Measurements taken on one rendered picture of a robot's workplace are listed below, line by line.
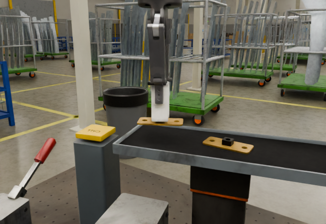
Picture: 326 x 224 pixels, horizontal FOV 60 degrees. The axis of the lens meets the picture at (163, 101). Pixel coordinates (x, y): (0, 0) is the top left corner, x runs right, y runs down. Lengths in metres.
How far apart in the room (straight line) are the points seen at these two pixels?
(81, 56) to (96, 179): 3.34
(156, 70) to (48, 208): 0.88
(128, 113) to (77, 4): 1.64
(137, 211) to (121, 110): 2.55
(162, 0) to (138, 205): 0.31
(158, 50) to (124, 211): 0.24
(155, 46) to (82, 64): 3.46
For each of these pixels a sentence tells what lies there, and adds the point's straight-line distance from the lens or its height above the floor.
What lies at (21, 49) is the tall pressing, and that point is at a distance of 9.58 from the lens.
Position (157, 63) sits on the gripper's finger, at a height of 1.31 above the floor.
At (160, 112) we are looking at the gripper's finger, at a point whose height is 1.22.
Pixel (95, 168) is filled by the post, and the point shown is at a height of 1.09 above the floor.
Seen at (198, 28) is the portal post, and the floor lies 1.41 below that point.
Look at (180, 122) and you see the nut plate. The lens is 0.52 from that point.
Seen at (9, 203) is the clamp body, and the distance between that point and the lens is 0.60.
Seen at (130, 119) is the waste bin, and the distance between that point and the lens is 2.98.
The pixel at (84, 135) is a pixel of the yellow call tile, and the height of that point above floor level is 1.16.
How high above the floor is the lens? 1.36
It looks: 14 degrees down
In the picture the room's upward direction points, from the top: straight up
